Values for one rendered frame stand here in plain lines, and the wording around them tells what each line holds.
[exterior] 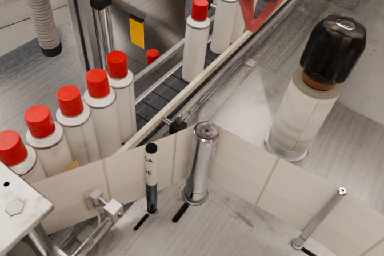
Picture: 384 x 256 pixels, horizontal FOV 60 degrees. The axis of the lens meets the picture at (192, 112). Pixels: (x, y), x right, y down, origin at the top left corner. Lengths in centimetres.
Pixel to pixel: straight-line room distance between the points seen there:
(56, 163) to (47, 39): 19
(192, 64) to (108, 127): 28
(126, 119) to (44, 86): 33
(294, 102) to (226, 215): 23
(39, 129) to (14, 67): 51
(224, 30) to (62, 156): 51
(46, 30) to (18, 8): 233
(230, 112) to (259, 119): 7
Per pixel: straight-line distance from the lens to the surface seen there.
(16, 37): 260
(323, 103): 60
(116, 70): 56
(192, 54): 76
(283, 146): 69
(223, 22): 85
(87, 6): 66
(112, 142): 62
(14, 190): 36
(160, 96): 78
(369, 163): 80
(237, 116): 76
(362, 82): 107
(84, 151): 58
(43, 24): 56
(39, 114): 49
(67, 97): 51
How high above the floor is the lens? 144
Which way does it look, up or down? 48 degrees down
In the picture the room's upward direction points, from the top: 7 degrees clockwise
